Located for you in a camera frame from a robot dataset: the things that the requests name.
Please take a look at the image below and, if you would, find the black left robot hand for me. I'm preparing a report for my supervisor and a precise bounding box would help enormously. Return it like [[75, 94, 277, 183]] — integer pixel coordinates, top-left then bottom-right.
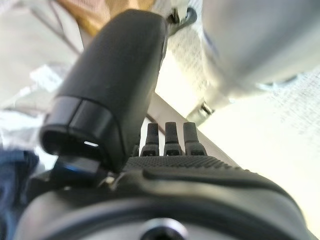
[[14, 8, 311, 240]]

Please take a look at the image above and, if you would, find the navy blue garment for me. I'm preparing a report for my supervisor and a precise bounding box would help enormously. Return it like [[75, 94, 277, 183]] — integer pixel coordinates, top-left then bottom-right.
[[0, 147, 41, 240]]

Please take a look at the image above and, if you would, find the white garment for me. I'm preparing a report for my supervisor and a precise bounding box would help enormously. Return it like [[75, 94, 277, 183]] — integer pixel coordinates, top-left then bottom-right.
[[0, 109, 51, 161]]

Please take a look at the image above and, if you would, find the beige bed blanket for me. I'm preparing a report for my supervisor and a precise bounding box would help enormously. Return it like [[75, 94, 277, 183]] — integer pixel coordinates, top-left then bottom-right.
[[0, 0, 85, 110]]

